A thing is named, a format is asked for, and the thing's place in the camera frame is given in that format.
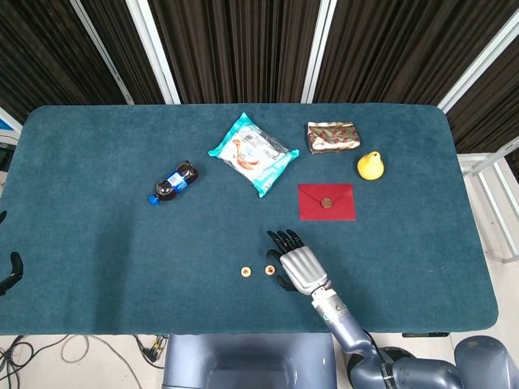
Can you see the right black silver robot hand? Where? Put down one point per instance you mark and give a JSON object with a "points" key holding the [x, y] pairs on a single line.
{"points": [[302, 269]]}

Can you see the blue-grey robot torso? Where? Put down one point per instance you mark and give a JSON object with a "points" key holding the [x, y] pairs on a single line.
{"points": [[243, 356]]}

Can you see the wooden token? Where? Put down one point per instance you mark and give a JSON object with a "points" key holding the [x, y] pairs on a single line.
{"points": [[245, 272], [270, 269]]}

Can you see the teal white snack bag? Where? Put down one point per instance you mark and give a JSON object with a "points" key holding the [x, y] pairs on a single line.
{"points": [[251, 154]]}

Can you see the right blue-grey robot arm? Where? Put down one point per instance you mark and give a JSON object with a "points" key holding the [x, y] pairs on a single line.
{"points": [[348, 328]]}

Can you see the cola bottle with blue cap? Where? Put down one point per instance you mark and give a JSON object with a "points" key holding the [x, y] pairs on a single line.
{"points": [[176, 182]]}

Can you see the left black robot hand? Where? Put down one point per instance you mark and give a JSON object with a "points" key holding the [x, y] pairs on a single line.
{"points": [[17, 265]]}

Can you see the dark brown pleated curtain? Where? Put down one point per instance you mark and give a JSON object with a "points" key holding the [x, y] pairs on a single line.
{"points": [[235, 48], [119, 32], [397, 48], [494, 105], [40, 52]]}

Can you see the black equipment case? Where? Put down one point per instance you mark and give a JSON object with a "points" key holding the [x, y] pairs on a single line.
{"points": [[4, 156]]}

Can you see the black power plug cluster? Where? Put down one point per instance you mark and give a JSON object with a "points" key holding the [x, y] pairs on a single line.
{"points": [[153, 352]]}

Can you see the white metal rack frame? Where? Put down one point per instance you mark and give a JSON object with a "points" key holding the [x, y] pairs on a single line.
{"points": [[472, 162]]}

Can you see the white partition post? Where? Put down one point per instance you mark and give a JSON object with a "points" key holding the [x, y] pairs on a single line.
{"points": [[478, 72], [318, 52], [103, 52], [155, 52]]}

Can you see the gold red patterned wrapper pack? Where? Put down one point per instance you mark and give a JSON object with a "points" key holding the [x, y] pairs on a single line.
{"points": [[332, 138]]}

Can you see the yellow pear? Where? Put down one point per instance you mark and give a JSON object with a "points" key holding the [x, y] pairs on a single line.
{"points": [[369, 168]]}

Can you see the teal table cloth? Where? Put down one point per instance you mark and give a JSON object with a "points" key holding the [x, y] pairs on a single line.
{"points": [[101, 263]]}

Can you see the red envelope with gold seal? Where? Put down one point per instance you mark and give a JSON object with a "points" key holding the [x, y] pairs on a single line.
{"points": [[324, 202]]}

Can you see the white blue box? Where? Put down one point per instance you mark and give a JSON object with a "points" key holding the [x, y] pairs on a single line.
{"points": [[6, 125]]}

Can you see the black table control panel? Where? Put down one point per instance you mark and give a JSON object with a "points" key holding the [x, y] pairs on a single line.
{"points": [[425, 334]]}

